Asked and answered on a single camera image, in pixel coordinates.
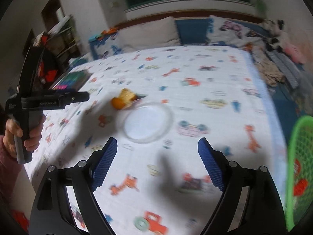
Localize cluttered shelf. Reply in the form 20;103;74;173
48;15;83;67

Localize blue bed sheet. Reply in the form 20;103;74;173
268;73;313;130

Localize person's left forearm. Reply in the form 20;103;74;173
0;135;25;226

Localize orange toy truck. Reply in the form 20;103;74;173
89;28;118;42

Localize white pillow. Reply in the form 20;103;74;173
117;17;182;52

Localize beige patterned clothes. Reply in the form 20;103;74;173
252;46;286;87

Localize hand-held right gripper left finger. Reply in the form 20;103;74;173
31;137;118;235

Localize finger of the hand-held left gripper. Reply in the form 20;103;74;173
61;91;90;108

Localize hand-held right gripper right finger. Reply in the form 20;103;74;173
198;138;286;235

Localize person's left hand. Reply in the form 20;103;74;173
3;115;46;157

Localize black red bag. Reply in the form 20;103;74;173
34;50;61;91

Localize green plastic mesh basket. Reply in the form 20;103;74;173
285;116;313;233

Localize black white plush toy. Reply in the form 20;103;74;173
259;19;289;50

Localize pink plush toy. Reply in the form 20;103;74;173
284;42;307;63

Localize printed white bed sheet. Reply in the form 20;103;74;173
23;44;291;235

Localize butterfly print pillow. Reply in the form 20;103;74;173
89;42;123;61
208;15;267;47

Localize yellow orange toy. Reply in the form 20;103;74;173
111;88;138;110

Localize grey striped folded cloth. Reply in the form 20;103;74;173
265;50;304;89

